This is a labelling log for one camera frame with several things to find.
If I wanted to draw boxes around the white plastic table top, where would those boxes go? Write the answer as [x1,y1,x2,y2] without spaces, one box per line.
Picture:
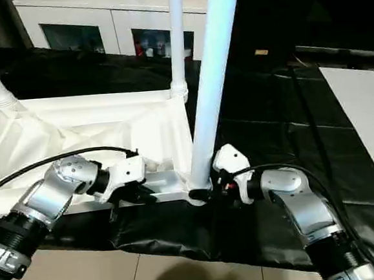
[0,81,213,222]

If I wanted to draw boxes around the black mat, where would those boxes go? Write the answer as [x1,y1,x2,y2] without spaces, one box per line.
[0,16,374,280]

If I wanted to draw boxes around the white sideboard with glass doors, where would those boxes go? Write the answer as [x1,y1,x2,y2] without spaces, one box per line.
[13,0,214,75]

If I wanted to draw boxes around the black cabinet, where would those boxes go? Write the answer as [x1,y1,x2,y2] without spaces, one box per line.
[231,0,374,65]

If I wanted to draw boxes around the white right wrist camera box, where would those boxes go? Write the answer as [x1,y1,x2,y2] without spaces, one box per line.
[211,142,256,208]

